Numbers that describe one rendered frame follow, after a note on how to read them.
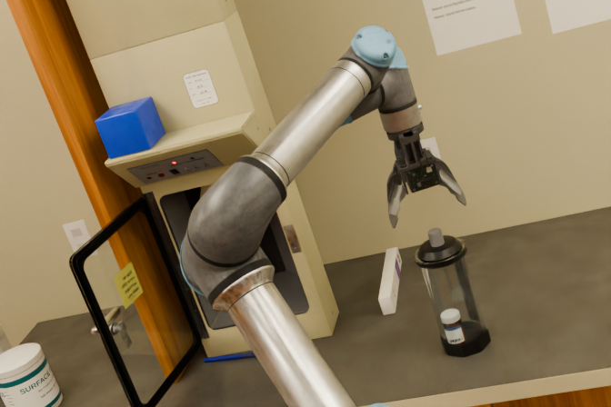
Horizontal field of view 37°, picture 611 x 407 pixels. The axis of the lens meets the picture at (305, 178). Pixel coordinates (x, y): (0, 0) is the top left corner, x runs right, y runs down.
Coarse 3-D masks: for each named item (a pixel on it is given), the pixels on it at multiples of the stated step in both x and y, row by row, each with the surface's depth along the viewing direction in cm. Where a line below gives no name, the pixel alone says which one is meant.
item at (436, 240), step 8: (432, 232) 184; (440, 232) 183; (432, 240) 184; (440, 240) 183; (448, 240) 185; (456, 240) 184; (424, 248) 185; (432, 248) 184; (440, 248) 183; (448, 248) 182; (456, 248) 182; (424, 256) 183; (432, 256) 182; (440, 256) 181; (448, 256) 181
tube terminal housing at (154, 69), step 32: (192, 32) 192; (224, 32) 190; (96, 64) 198; (128, 64) 197; (160, 64) 196; (192, 64) 194; (224, 64) 193; (128, 96) 200; (160, 96) 199; (224, 96) 196; (256, 96) 199; (160, 192) 207; (288, 192) 206; (288, 224) 205; (320, 256) 219; (320, 288) 213; (320, 320) 213; (224, 352) 221
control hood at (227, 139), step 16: (192, 128) 198; (208, 128) 193; (224, 128) 189; (240, 128) 186; (256, 128) 194; (160, 144) 193; (176, 144) 190; (192, 144) 189; (208, 144) 189; (224, 144) 190; (240, 144) 191; (256, 144) 192; (112, 160) 194; (128, 160) 193; (144, 160) 193; (160, 160) 194; (224, 160) 196; (128, 176) 200; (176, 176) 202
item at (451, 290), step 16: (416, 256) 186; (464, 256) 184; (432, 272) 183; (448, 272) 182; (464, 272) 184; (432, 288) 185; (448, 288) 183; (464, 288) 184; (432, 304) 189; (448, 304) 185; (464, 304) 185; (448, 320) 186; (464, 320) 186; (480, 320) 188; (448, 336) 188; (464, 336) 187
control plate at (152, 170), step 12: (180, 156) 193; (192, 156) 193; (204, 156) 194; (132, 168) 196; (144, 168) 197; (156, 168) 197; (168, 168) 198; (180, 168) 198; (192, 168) 199; (204, 168) 199; (144, 180) 202; (156, 180) 202
